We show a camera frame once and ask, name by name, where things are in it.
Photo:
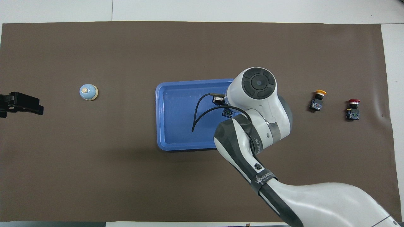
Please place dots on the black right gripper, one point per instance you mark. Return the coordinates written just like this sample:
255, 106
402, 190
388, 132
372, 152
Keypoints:
219, 101

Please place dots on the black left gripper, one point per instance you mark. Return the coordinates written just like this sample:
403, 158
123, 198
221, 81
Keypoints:
19, 101

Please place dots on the green push button switch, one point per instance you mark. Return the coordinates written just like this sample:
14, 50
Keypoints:
227, 113

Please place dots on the light blue desk bell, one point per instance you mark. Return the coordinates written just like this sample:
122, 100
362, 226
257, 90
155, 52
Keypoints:
89, 93

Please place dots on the yellow push button switch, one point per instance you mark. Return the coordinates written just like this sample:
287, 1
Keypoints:
315, 105

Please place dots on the red push button switch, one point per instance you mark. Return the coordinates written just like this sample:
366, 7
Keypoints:
353, 115

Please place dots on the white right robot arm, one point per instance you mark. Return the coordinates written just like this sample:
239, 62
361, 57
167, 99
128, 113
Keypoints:
315, 201

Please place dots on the blue plastic tray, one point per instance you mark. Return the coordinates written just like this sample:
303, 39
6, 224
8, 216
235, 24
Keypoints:
176, 126

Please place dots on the brown table mat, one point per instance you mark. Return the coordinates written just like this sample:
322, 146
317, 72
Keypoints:
94, 173

